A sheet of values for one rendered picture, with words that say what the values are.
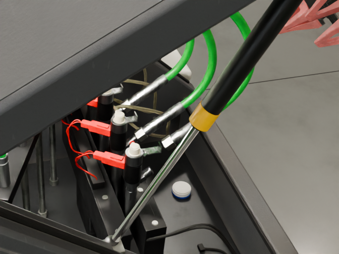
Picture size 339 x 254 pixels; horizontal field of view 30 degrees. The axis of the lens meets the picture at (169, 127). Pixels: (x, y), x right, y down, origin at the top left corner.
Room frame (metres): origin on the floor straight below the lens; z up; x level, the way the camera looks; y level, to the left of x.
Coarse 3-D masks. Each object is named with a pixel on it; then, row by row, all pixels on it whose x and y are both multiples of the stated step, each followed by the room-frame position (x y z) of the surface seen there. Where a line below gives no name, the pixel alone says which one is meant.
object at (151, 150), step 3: (153, 147) 0.74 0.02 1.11; (156, 147) 0.74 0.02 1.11; (144, 150) 0.73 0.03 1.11; (147, 150) 0.73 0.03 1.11; (150, 150) 0.73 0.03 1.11; (153, 150) 0.73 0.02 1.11; (156, 150) 0.73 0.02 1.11; (144, 153) 0.72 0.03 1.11; (147, 153) 0.72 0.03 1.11; (150, 153) 0.72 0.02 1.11; (153, 153) 0.73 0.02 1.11; (156, 153) 0.73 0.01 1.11; (144, 156) 0.72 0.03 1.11
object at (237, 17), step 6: (234, 18) 0.77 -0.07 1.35; (240, 18) 0.77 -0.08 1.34; (240, 24) 0.77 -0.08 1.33; (246, 24) 0.78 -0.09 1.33; (240, 30) 0.78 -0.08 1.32; (246, 30) 0.78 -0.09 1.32; (246, 36) 0.78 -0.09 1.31; (252, 72) 0.79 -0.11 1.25; (246, 78) 0.78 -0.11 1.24; (246, 84) 0.78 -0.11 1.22; (240, 90) 0.78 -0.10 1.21; (234, 96) 0.78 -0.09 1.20; (228, 102) 0.77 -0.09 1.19; (6, 156) 0.63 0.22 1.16; (0, 162) 0.63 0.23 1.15
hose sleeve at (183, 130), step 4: (188, 124) 0.76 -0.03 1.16; (180, 128) 0.75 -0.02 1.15; (184, 128) 0.75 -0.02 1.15; (188, 128) 0.75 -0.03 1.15; (176, 132) 0.75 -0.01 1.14; (180, 132) 0.75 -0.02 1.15; (184, 132) 0.75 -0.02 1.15; (172, 136) 0.74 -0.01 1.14; (176, 136) 0.74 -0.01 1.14; (180, 136) 0.74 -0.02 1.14; (172, 140) 0.74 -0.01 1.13; (176, 140) 0.74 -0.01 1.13; (180, 140) 0.74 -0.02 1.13
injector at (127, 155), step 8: (128, 160) 0.71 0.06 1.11; (136, 160) 0.71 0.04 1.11; (128, 168) 0.71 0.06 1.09; (136, 168) 0.71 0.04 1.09; (128, 176) 0.71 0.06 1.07; (136, 176) 0.71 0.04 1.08; (144, 176) 0.72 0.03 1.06; (128, 184) 0.71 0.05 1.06; (136, 184) 0.71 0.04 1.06; (128, 192) 0.71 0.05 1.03; (136, 192) 0.72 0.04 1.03; (128, 200) 0.71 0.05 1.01; (128, 208) 0.71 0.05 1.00
